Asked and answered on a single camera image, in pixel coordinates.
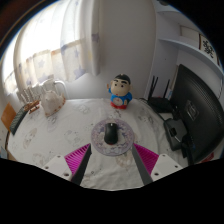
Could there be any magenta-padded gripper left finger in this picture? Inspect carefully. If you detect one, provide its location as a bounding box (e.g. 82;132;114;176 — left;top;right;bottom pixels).
42;143;93;186

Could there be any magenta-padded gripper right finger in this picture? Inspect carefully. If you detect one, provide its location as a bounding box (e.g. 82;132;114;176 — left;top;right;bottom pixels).
130;143;184;186

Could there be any black computer mouse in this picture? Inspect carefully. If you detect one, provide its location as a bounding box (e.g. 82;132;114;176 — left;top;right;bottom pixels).
103;122;119;146

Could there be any round purple printed mouse pad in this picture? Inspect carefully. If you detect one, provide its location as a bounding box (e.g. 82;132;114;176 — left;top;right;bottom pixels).
90;118;135;157

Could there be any white printed tablecloth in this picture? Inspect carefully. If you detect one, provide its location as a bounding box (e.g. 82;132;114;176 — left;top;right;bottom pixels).
6;97;202;191

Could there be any small black box device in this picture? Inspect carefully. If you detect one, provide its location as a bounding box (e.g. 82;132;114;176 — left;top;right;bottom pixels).
163;117;189;152

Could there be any black router with antennas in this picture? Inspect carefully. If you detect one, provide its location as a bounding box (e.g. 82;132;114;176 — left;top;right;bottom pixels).
146;75;175;114

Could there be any large white conch shell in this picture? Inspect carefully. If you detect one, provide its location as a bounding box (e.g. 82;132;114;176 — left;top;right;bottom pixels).
40;89;67;118

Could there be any wooden model sailing ship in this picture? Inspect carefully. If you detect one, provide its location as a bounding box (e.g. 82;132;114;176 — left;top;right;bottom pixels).
19;87;42;115

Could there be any cartoon boy figurine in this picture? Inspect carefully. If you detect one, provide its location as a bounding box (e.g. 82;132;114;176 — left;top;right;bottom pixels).
106;73;134;110

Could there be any black monitor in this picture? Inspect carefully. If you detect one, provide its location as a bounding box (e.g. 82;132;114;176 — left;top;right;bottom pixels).
169;63;224;165

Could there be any white radiator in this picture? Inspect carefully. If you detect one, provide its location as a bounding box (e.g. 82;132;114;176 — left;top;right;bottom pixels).
16;78;68;104

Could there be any wooden chair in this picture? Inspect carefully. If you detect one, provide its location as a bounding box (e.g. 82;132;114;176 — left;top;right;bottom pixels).
0;102;17;133

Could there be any white star-print curtain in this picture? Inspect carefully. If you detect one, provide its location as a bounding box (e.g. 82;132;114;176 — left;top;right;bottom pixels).
2;0;102;98

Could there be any white wall shelf unit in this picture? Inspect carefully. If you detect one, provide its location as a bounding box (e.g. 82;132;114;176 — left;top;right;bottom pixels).
151;0;224;101

